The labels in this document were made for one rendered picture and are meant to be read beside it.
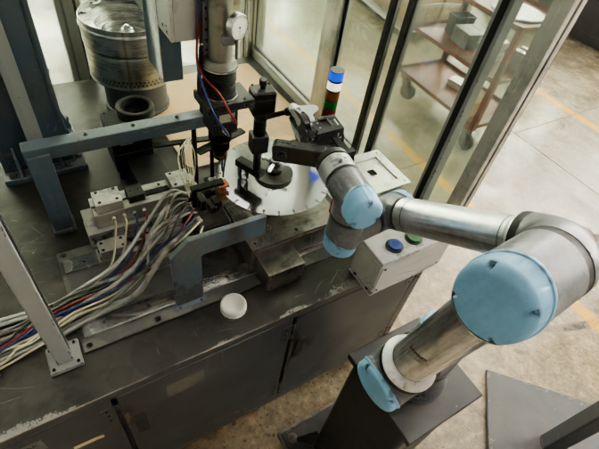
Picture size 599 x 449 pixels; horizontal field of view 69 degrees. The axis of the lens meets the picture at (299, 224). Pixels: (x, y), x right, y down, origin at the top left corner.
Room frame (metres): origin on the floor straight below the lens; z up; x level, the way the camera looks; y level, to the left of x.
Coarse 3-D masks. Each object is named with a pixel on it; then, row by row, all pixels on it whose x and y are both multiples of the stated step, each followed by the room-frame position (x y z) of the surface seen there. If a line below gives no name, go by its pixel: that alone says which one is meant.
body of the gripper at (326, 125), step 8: (320, 120) 0.82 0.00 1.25; (328, 120) 0.82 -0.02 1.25; (336, 120) 0.82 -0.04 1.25; (304, 128) 0.78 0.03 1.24; (312, 128) 0.78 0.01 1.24; (320, 128) 0.79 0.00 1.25; (328, 128) 0.79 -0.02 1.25; (336, 128) 0.79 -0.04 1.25; (304, 136) 0.78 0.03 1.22; (312, 136) 0.76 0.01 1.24; (320, 136) 0.77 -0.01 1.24; (328, 136) 0.78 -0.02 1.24; (336, 136) 0.79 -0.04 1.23; (320, 144) 0.76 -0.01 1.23; (328, 144) 0.76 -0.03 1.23; (336, 144) 0.76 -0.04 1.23; (344, 144) 0.78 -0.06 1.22; (328, 152) 0.71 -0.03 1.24; (352, 152) 0.74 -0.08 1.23; (320, 160) 0.70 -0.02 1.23
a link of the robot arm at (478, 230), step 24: (384, 216) 0.67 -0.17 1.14; (408, 216) 0.64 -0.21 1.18; (432, 216) 0.61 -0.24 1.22; (456, 216) 0.59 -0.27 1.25; (480, 216) 0.57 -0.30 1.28; (504, 216) 0.55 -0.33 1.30; (528, 216) 0.53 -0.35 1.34; (552, 216) 0.51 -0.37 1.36; (432, 240) 0.60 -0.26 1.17; (456, 240) 0.56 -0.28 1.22; (480, 240) 0.53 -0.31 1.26; (504, 240) 0.50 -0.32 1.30
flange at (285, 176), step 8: (264, 160) 1.00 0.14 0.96; (264, 168) 0.96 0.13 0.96; (280, 168) 0.96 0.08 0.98; (288, 168) 0.98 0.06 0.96; (264, 176) 0.93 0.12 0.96; (272, 176) 0.93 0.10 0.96; (280, 176) 0.94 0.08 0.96; (288, 176) 0.95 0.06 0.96; (272, 184) 0.90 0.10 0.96; (280, 184) 0.91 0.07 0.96
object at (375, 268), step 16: (368, 240) 0.82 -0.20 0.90; (384, 240) 0.84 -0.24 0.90; (400, 240) 0.85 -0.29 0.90; (368, 256) 0.79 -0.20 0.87; (384, 256) 0.78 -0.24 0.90; (400, 256) 0.79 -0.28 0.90; (416, 256) 0.83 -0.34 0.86; (432, 256) 0.88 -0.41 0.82; (352, 272) 0.82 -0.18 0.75; (368, 272) 0.78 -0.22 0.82; (384, 272) 0.76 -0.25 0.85; (400, 272) 0.81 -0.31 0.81; (416, 272) 0.86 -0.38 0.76; (368, 288) 0.76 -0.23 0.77; (384, 288) 0.78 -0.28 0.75
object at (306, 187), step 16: (240, 144) 1.06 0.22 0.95; (272, 144) 1.09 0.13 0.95; (224, 160) 0.97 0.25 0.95; (224, 176) 0.91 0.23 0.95; (304, 176) 0.97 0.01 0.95; (224, 192) 0.84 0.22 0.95; (240, 192) 0.86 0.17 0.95; (256, 192) 0.87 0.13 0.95; (272, 192) 0.88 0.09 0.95; (288, 192) 0.89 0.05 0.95; (304, 192) 0.91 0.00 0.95; (320, 192) 0.92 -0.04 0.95; (256, 208) 0.81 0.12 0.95; (272, 208) 0.82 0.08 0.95; (288, 208) 0.83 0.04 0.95; (304, 208) 0.84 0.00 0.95
